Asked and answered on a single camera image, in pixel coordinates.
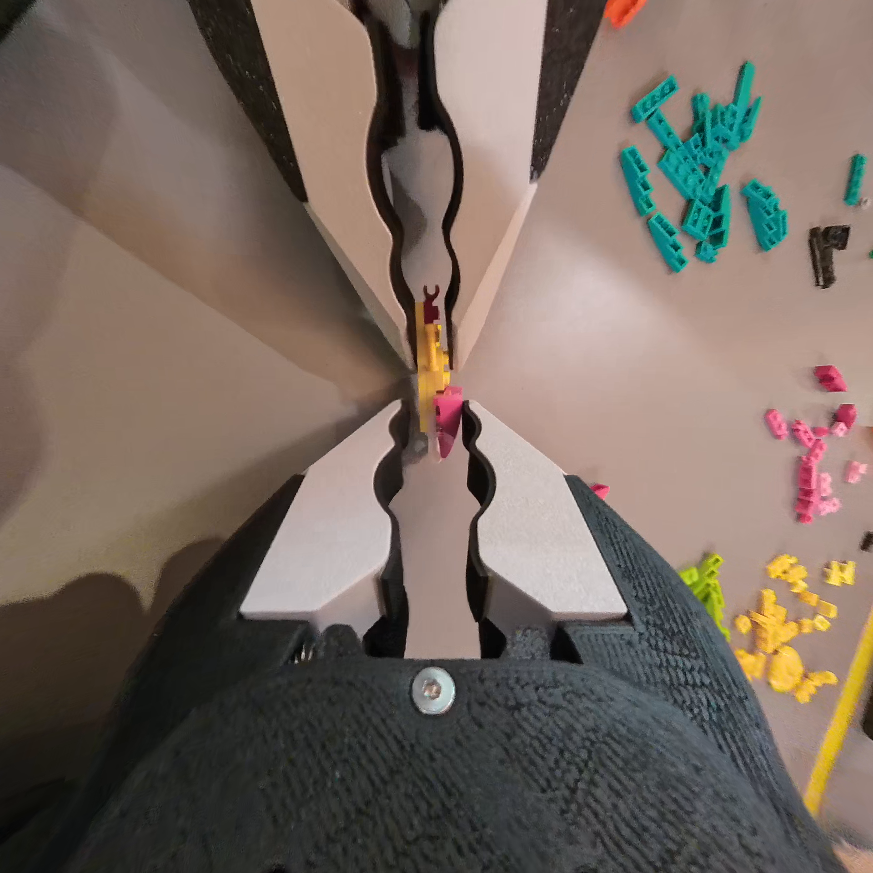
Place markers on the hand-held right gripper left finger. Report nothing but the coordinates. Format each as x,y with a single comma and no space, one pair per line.
327,539

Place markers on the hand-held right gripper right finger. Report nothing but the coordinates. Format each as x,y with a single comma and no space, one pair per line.
539,539

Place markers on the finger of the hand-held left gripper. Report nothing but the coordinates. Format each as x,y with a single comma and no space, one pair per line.
327,102
491,102

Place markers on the yellow and pink lego assembly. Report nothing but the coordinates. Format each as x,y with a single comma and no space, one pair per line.
431,368

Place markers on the dark pink sloped lego piece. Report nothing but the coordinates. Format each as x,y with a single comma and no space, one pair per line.
600,490

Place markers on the orange lego piece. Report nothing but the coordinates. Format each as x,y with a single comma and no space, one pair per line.
624,10

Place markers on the cluster of lime green lego pieces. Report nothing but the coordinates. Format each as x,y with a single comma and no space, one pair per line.
706,586

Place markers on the pile of teal lego pieces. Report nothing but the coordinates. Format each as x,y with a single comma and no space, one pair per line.
702,170

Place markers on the pile of yellow lego pieces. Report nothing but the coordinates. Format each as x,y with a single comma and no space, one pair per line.
777,634

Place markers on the pile of pink lego pieces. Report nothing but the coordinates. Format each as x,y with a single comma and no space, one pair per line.
811,464

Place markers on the black lego piece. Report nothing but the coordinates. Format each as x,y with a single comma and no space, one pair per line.
825,249

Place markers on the long teal lego piece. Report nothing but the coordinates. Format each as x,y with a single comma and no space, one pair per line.
854,181

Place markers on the yellow stick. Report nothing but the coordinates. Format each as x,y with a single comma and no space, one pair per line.
835,736

